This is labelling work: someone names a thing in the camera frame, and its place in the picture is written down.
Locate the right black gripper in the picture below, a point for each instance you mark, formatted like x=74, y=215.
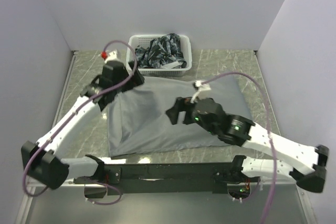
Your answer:
x=181, y=104

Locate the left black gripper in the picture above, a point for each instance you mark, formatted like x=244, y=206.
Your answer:
x=137, y=80

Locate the grey pillowcase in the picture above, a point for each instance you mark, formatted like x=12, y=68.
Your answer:
x=137, y=122

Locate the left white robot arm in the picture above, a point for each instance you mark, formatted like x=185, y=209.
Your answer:
x=44, y=160

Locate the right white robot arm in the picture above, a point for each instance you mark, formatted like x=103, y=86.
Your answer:
x=306, y=165

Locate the white plastic basket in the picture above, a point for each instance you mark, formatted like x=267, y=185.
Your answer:
x=144, y=40

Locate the dark patterned cloth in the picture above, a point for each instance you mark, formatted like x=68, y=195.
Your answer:
x=162, y=53

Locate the black base beam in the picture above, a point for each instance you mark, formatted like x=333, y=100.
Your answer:
x=175, y=178

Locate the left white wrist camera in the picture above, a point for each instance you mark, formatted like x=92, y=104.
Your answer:
x=111, y=56

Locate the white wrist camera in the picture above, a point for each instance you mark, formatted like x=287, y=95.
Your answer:
x=111, y=56
x=202, y=91

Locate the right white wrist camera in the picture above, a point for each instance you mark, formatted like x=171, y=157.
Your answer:
x=202, y=91

